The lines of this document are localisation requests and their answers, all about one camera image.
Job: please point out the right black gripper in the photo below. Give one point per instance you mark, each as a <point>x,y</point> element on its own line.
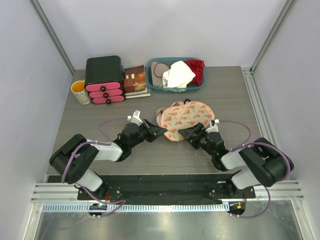
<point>187,133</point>

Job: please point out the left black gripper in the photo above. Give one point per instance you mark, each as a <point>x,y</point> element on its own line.
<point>153,131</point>

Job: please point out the pink mesh laundry bag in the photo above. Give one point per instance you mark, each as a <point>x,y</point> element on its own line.
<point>183,115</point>

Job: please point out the navy blue bra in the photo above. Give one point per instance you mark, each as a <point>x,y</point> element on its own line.
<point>185,100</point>

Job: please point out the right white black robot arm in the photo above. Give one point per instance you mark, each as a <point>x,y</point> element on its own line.
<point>262,162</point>

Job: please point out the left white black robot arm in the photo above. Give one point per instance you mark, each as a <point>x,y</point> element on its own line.
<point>73,159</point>

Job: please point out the stack of books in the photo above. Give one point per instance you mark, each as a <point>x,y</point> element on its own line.
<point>134,83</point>

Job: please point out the teal plastic basket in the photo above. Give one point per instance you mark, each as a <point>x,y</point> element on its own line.
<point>169,61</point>

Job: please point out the white cloth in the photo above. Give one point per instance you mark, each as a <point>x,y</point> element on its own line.
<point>178,76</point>

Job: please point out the grey cloth with red loop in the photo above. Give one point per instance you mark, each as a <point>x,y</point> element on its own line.
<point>157,71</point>

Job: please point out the red garment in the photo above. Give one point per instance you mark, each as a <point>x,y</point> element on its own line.
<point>197,67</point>

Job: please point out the black pink drawer organizer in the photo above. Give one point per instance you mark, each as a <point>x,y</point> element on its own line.
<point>104,80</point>

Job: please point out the yellow inside patterned mug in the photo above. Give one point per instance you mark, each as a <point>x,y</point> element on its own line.
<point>80,93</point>

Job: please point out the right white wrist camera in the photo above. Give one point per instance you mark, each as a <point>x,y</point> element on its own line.
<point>213,126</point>

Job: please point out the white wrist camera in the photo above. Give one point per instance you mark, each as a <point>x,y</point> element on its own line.
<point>135,118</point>
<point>213,126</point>

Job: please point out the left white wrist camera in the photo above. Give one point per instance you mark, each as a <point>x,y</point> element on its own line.
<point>135,118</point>

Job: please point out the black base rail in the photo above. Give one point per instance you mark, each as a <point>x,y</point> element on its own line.
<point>171,189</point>

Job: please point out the white slotted cable duct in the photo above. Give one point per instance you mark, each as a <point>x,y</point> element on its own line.
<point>90,208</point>

